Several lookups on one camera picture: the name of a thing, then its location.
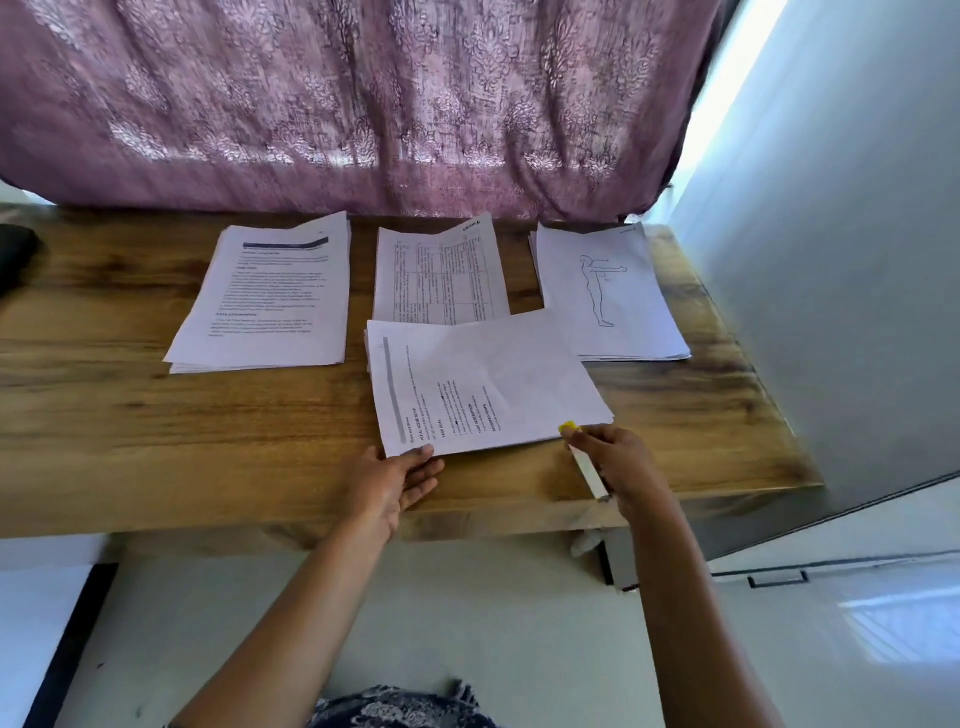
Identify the person's left hand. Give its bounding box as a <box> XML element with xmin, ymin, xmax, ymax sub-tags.
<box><xmin>342</xmin><ymin>444</ymin><xmax>447</xmax><ymax>539</ymax></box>

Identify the person's right hand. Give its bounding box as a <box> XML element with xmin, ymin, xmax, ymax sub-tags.
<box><xmin>567</xmin><ymin>423</ymin><xmax>677</xmax><ymax>519</ymax></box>

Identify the silver yellow black stapler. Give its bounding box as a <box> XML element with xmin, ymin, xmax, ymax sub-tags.
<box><xmin>559</xmin><ymin>420</ymin><xmax>612</xmax><ymax>503</ymax></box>

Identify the stack of printed papers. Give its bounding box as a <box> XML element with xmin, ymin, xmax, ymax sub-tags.
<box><xmin>364</xmin><ymin>309</ymin><xmax>617</xmax><ymax>461</ymax></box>

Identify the body figure paper stack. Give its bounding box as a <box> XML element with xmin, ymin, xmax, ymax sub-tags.
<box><xmin>528</xmin><ymin>222</ymin><xmax>695</xmax><ymax>365</ymax></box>

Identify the stack of table-printed sheets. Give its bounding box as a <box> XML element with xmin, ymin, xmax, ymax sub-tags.
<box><xmin>372</xmin><ymin>213</ymin><xmax>512</xmax><ymax>326</ymax></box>

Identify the stack with dark header bar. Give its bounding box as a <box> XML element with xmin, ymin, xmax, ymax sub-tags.
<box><xmin>163</xmin><ymin>211</ymin><xmax>354</xmax><ymax>375</ymax></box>

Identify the black folder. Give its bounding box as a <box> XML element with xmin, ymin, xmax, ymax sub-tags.
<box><xmin>0</xmin><ymin>223</ymin><xmax>42</xmax><ymax>297</ymax></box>

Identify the person's right forearm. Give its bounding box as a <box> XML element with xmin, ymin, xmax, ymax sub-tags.
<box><xmin>630</xmin><ymin>502</ymin><xmax>782</xmax><ymax>728</ymax></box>

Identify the person's left forearm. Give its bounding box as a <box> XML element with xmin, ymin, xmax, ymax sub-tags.
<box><xmin>172</xmin><ymin>517</ymin><xmax>392</xmax><ymax>728</ymax></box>

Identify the black table leg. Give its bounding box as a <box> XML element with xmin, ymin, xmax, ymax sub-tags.
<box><xmin>600</xmin><ymin>540</ymin><xmax>641</xmax><ymax>591</ymax></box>
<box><xmin>22</xmin><ymin>562</ymin><xmax>119</xmax><ymax>728</ymax></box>

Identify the pink patterned curtain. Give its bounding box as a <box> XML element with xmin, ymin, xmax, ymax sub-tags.
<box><xmin>0</xmin><ymin>0</ymin><xmax>737</xmax><ymax>227</ymax></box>

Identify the dark window frame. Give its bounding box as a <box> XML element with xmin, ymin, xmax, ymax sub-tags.
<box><xmin>645</xmin><ymin>0</ymin><xmax>747</xmax><ymax>212</ymax></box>

